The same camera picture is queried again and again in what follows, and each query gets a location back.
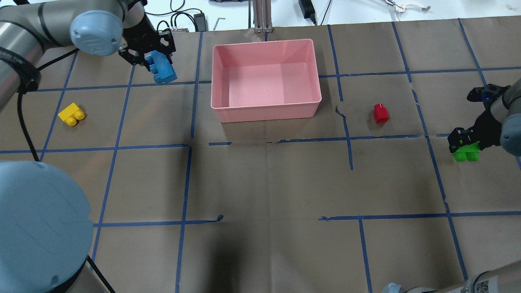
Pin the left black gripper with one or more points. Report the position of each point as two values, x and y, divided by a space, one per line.
136 36

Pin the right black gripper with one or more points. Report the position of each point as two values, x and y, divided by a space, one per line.
487 124

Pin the blue toy block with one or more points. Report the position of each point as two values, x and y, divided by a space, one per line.
161 67

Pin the green toy block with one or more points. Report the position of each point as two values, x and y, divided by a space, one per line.
467 153

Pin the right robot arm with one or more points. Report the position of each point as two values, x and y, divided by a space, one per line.
504 105

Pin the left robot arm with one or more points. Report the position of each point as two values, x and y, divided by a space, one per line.
46 229

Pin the pink plastic box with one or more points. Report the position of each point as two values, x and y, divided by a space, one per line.
261 81

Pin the orange usb hub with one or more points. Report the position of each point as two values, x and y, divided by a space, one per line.
179 30

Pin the black power brick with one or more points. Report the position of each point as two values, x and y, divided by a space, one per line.
200 22

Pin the allen key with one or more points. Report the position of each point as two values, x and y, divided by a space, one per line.
217 22

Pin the red toy block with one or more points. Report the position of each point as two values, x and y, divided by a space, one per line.
380 113

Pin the yellow toy block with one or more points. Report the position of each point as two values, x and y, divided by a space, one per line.
72 115

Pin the reacher grabber tool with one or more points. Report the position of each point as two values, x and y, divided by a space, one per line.
401 7

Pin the black power adapter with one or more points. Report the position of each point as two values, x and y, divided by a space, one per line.
308 10

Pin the aluminium frame post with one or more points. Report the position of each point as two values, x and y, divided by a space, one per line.
262 16

